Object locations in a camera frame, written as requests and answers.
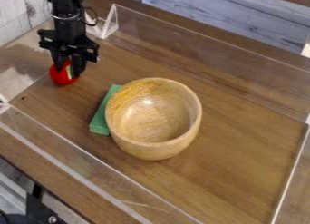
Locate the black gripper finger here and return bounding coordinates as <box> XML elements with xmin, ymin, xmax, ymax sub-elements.
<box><xmin>53</xmin><ymin>50</ymin><xmax>70</xmax><ymax>71</ymax></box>
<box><xmin>71</xmin><ymin>53</ymin><xmax>86</xmax><ymax>78</ymax></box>

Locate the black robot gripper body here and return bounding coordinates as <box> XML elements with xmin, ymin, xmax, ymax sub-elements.
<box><xmin>38</xmin><ymin>0</ymin><xmax>99</xmax><ymax>63</ymax></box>

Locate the red plush strawberry toy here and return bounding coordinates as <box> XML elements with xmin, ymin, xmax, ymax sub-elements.
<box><xmin>49</xmin><ymin>60</ymin><xmax>78</xmax><ymax>85</ymax></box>

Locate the green rectangular block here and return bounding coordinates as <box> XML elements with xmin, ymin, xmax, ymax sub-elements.
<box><xmin>89</xmin><ymin>84</ymin><xmax>122</xmax><ymax>135</ymax></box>

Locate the wooden bowl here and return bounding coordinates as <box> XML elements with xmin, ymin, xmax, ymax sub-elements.
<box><xmin>106</xmin><ymin>77</ymin><xmax>202</xmax><ymax>161</ymax></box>

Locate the black clamp under table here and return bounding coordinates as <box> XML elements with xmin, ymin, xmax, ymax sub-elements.
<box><xmin>0</xmin><ymin>195</ymin><xmax>69</xmax><ymax>224</ymax></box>

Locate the clear acrylic corner bracket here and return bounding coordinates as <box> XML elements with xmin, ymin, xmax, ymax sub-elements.
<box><xmin>85</xmin><ymin>5</ymin><xmax>119</xmax><ymax>39</ymax></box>

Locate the clear acrylic tray wall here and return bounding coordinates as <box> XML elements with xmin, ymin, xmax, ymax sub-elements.
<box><xmin>0</xmin><ymin>5</ymin><xmax>310</xmax><ymax>224</ymax></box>

